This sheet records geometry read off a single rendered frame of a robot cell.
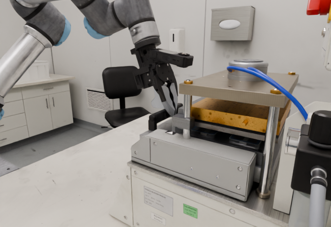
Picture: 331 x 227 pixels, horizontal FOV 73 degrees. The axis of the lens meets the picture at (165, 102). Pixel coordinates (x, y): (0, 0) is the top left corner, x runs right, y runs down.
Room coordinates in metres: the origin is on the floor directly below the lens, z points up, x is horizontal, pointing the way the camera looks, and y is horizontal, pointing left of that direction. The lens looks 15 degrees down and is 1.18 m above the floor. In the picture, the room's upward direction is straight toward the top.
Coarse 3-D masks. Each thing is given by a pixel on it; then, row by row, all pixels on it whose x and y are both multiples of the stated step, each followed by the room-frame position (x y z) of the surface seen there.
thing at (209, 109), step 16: (192, 112) 0.44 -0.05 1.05; (208, 112) 0.42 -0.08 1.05; (224, 112) 0.40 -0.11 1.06; (240, 112) 0.40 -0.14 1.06; (256, 112) 0.40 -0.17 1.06; (288, 112) 0.47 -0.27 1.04; (208, 128) 0.42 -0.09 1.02; (224, 128) 0.40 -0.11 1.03; (240, 128) 0.39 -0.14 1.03; (256, 128) 0.37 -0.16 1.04
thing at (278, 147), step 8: (168, 120) 0.61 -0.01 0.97; (160, 128) 0.55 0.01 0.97; (168, 128) 0.55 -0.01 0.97; (176, 128) 0.49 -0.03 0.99; (280, 136) 0.49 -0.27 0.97; (280, 144) 0.45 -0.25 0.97; (280, 152) 0.45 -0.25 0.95; (272, 160) 0.38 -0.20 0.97; (256, 168) 0.36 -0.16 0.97; (272, 168) 0.35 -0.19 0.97; (256, 176) 0.36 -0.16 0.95; (272, 176) 0.36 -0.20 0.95
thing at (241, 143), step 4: (232, 140) 0.40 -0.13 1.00; (236, 140) 0.42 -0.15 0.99; (236, 144) 0.39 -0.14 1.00; (240, 144) 0.39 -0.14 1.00; (244, 144) 0.39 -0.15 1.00; (248, 144) 0.38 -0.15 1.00; (252, 144) 0.38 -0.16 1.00; (260, 144) 0.39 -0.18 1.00; (252, 148) 0.38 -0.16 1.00; (256, 148) 0.38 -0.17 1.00
